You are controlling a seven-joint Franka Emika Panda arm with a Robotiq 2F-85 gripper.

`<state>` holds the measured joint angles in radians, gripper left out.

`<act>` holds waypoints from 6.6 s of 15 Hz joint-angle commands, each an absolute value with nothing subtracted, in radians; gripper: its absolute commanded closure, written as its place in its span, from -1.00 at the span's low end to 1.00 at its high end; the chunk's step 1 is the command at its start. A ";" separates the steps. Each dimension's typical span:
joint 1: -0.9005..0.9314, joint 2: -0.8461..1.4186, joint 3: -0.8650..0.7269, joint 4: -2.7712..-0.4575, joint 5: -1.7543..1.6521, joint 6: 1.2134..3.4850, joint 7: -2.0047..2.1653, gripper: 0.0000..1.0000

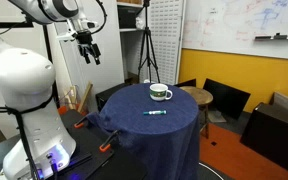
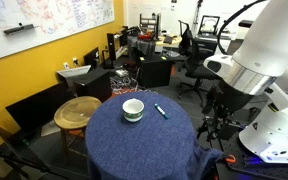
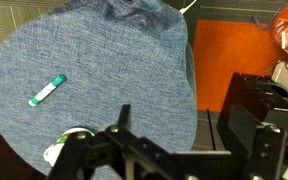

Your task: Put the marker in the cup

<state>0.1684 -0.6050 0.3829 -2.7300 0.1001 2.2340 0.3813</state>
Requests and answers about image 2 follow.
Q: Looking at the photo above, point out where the white cup with green band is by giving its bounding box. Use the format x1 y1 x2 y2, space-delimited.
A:
122 98 145 123

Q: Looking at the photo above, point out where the black tripod with camera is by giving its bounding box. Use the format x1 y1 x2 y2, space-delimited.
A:
196 109 239 148

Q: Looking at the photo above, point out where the blue tablecloth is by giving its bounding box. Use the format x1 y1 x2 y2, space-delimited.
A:
84 91 226 180

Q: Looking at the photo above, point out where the large black leaning monitor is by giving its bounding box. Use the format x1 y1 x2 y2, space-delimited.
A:
5 81 76 135

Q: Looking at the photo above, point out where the orange and black clamp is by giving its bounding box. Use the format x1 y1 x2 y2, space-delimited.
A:
224 153 237 164

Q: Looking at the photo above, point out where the green and white marker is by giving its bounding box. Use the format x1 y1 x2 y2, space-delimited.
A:
154 103 169 120

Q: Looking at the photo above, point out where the round wooden stool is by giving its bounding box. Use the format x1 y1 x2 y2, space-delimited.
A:
53 95 103 158

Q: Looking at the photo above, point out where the black upright monitor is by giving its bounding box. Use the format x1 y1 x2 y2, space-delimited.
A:
83 46 101 70

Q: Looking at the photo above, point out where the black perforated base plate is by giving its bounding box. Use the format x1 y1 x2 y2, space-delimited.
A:
215 123 288 180

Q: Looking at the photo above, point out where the black mesh office chair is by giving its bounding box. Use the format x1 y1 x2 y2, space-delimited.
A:
178 19 194 56

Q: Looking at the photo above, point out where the black cube cabinet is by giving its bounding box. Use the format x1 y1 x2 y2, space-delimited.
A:
137 53 176 89

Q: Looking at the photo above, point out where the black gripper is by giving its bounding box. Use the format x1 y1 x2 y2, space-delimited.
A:
213 80 254 114

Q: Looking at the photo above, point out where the black floor cabinet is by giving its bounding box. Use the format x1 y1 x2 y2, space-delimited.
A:
73 68 113 103

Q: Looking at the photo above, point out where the small black leaning monitor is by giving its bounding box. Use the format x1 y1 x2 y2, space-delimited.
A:
0 122 47 169

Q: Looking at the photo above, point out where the wall whiteboard with writing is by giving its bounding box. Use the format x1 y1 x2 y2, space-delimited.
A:
0 0 116 64

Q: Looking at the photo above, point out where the light wooden desk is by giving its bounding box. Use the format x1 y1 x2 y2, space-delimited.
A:
155 34 183 50

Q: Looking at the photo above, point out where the tangle of white cables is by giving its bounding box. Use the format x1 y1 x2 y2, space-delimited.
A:
109 74 153 98

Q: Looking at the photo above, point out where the black wire rack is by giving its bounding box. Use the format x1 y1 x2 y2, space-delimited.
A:
139 12 162 38

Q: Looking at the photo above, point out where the black frame 3D printer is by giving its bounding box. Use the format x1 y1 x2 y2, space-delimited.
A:
197 14 224 38

